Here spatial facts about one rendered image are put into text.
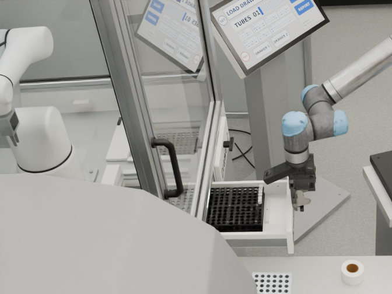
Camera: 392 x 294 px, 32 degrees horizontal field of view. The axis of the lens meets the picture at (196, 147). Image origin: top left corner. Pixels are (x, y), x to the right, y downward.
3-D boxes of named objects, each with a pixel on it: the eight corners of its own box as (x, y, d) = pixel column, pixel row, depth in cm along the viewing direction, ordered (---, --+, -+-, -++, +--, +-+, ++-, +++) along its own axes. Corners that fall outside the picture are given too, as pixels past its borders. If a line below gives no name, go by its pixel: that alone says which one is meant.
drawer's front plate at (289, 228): (294, 191, 237) (292, 168, 230) (293, 254, 215) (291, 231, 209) (289, 191, 238) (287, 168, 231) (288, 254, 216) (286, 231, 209)
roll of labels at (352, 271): (359, 265, 216) (359, 256, 213) (367, 282, 210) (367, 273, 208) (338, 270, 215) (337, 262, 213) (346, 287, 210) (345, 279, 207)
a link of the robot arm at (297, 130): (312, 121, 195) (283, 128, 195) (314, 150, 202) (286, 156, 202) (305, 106, 202) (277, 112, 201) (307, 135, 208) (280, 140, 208)
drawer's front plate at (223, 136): (229, 137, 266) (226, 115, 259) (222, 188, 244) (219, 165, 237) (224, 137, 266) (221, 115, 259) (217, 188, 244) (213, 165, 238)
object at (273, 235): (289, 192, 236) (287, 178, 232) (287, 247, 216) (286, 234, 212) (177, 194, 243) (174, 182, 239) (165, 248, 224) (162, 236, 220)
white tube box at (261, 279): (292, 280, 215) (291, 272, 213) (291, 301, 209) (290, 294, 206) (253, 279, 218) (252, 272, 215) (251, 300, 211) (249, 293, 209)
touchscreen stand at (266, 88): (350, 197, 345) (349, 21, 281) (291, 248, 325) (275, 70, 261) (278, 157, 377) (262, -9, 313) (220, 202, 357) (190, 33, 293)
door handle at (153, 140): (186, 193, 165) (172, 133, 154) (185, 201, 163) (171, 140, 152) (167, 194, 166) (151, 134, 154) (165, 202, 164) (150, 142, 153)
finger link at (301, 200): (311, 215, 217) (310, 192, 212) (292, 216, 218) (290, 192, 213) (311, 209, 219) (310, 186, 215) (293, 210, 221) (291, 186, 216)
